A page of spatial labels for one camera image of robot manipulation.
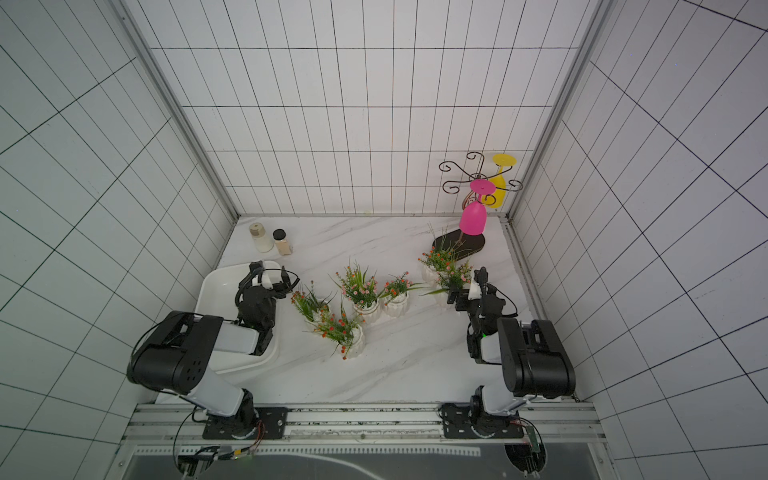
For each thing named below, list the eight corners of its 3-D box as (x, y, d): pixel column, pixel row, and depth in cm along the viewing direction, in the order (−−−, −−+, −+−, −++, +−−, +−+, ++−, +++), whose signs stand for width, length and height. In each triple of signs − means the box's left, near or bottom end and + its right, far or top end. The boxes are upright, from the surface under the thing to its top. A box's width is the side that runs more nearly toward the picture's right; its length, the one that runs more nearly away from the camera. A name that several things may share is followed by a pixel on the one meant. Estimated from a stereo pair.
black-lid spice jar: (279, 256, 109) (270, 238, 101) (282, 246, 112) (274, 228, 104) (290, 256, 109) (283, 238, 101) (293, 246, 112) (286, 228, 104)
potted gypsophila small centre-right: (377, 312, 94) (376, 289, 83) (396, 290, 99) (397, 266, 88) (395, 325, 91) (396, 304, 80) (414, 302, 96) (417, 278, 85)
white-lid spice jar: (256, 252, 111) (246, 234, 103) (260, 240, 115) (251, 222, 106) (271, 252, 111) (262, 234, 103) (275, 240, 115) (267, 222, 106)
